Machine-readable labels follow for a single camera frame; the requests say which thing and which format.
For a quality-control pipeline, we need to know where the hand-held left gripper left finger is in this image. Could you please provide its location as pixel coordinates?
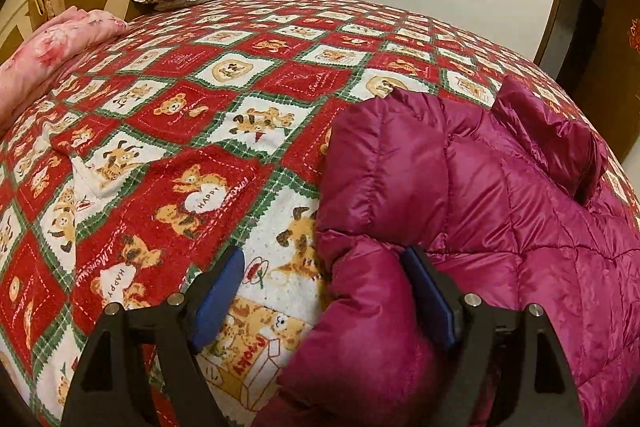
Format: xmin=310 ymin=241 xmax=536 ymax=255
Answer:
xmin=62 ymin=246 xmax=246 ymax=427

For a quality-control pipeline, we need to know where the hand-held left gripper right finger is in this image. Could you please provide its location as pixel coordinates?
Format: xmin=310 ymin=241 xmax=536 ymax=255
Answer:
xmin=400 ymin=246 xmax=601 ymax=427

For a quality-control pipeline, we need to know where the magenta down jacket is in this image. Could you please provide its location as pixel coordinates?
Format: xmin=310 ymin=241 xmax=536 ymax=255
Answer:
xmin=252 ymin=74 xmax=640 ymax=427

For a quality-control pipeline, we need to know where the red printed bear blanket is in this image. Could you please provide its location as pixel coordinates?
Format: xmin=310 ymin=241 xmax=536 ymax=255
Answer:
xmin=0 ymin=0 xmax=626 ymax=427

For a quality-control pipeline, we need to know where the brown wooden door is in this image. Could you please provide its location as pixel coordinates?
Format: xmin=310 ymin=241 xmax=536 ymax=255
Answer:
xmin=597 ymin=0 xmax=640 ymax=118

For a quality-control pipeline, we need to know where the pink floral quilt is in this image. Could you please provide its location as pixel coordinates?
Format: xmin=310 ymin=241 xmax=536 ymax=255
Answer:
xmin=0 ymin=6 xmax=132 ymax=132

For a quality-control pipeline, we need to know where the red door decoration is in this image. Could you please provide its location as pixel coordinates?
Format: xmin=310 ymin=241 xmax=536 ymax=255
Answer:
xmin=622 ymin=19 xmax=640 ymax=52

